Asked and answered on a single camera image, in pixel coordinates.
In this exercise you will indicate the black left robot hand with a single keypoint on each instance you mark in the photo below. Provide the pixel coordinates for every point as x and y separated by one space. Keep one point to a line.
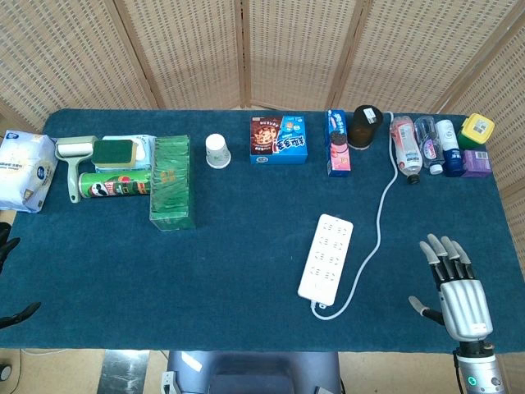
9 283

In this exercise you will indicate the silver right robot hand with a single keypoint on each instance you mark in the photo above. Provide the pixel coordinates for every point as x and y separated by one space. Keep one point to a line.
461 301

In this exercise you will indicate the white power strip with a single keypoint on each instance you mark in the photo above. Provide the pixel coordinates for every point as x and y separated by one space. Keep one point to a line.
325 259

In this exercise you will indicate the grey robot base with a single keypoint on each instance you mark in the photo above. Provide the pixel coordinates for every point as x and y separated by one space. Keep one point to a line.
250 371

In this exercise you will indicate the white tissue pack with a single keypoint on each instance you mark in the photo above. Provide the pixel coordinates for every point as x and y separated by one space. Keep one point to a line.
22 170

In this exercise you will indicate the green lint roller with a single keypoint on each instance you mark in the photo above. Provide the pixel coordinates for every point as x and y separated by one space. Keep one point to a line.
74 164

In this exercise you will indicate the purple box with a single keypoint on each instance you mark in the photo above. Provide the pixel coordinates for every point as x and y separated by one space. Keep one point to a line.
476 163

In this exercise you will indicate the green Pringles can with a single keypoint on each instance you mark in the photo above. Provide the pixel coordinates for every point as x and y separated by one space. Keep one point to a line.
112 184

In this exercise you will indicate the white blue bottle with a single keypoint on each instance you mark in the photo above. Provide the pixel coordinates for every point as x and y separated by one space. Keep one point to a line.
449 147

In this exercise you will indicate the clear water bottle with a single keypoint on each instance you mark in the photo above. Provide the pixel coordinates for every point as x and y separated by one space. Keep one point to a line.
428 141

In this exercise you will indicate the pink label drink bottle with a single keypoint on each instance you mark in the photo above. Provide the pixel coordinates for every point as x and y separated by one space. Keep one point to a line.
406 145

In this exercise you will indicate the green yellow sponge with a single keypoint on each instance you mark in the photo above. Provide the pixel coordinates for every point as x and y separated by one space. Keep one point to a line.
113 152

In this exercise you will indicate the green yellow lidded container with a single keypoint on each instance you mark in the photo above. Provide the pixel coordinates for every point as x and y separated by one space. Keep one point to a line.
476 131

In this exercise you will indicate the green tea box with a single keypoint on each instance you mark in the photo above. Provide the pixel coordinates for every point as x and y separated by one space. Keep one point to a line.
172 184

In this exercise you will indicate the light blue wet wipes pack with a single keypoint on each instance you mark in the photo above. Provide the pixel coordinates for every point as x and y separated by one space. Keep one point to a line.
143 147

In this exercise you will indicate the dark brown jar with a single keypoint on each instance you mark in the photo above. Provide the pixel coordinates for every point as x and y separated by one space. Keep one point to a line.
363 127

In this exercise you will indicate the blue pink Oreo box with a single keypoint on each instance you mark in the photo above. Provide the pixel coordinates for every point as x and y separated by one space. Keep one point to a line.
338 143

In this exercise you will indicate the blue table cloth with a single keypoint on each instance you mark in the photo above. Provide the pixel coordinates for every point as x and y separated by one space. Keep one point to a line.
229 254

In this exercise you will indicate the blue chocolate cookie box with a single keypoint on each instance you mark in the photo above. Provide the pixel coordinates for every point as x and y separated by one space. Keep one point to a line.
279 140

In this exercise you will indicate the white paper cup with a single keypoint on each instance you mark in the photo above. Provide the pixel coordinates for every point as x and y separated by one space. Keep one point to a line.
217 151

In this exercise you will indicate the wicker folding screen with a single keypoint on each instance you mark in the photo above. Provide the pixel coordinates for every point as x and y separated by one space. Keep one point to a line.
262 49

